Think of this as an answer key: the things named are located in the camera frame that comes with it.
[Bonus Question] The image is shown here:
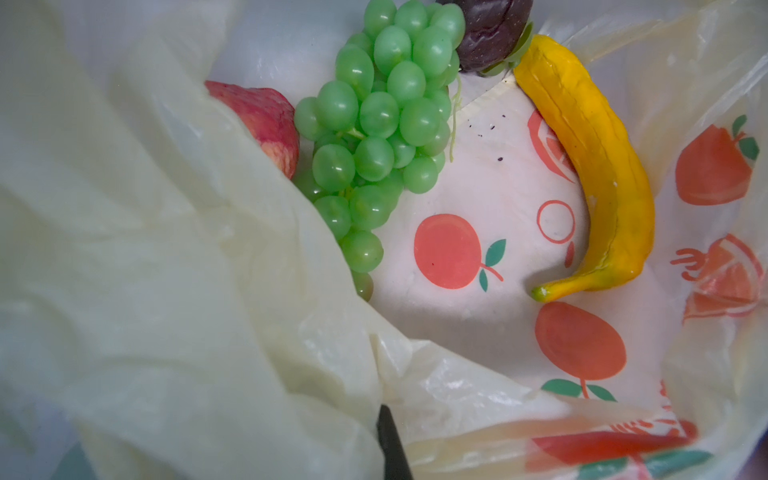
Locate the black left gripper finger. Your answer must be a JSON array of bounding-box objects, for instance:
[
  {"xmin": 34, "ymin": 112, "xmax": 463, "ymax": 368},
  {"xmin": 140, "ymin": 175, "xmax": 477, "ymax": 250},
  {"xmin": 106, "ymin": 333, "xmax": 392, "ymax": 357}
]
[{"xmin": 377, "ymin": 405, "xmax": 413, "ymax": 480}]

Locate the yellowish printed plastic bag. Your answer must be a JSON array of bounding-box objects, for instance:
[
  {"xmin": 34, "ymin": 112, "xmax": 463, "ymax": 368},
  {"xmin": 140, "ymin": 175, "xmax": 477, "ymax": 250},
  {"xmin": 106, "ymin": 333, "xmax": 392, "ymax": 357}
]
[{"xmin": 1, "ymin": 1, "xmax": 767, "ymax": 479}]

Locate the yellow fake banana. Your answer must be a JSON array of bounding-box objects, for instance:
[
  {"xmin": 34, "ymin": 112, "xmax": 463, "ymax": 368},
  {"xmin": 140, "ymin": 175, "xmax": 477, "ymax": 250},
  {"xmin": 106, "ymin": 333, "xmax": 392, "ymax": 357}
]
[{"xmin": 514, "ymin": 35, "xmax": 655, "ymax": 303}]

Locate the dark brown fake fruit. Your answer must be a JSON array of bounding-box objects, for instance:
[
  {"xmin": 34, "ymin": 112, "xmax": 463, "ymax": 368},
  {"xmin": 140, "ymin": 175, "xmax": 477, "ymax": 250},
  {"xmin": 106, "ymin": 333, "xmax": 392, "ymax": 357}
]
[{"xmin": 440, "ymin": 0, "xmax": 533, "ymax": 73}]

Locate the green fake grapes bunch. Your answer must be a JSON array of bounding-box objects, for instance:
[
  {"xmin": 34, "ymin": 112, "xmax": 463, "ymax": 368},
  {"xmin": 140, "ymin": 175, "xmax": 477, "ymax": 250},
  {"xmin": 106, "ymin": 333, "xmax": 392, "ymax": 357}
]
[{"xmin": 294, "ymin": 1, "xmax": 466, "ymax": 300}]

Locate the red fake strawberry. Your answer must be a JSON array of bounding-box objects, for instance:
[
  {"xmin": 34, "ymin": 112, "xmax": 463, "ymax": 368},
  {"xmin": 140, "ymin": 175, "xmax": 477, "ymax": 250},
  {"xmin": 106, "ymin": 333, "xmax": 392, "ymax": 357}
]
[{"xmin": 205, "ymin": 80, "xmax": 300, "ymax": 179}]

